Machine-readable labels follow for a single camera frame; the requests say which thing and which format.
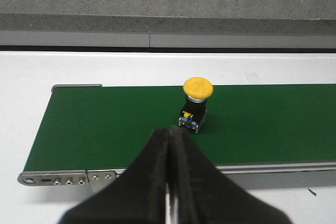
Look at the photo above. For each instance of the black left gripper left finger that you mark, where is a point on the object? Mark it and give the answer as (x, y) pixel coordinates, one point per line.
(137, 196)

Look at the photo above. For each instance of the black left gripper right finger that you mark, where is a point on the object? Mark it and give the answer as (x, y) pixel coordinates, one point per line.
(205, 195)

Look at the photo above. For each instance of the green conveyor belt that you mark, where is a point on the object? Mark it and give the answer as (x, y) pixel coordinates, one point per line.
(246, 126)

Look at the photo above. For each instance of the small black screw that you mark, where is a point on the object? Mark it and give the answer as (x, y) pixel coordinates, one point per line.
(312, 192)

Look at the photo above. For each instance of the grey stone counter slab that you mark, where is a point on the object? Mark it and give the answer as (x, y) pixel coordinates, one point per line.
(285, 17)

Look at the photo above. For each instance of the aluminium conveyor frame rail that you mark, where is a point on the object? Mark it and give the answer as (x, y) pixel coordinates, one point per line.
(249, 176)

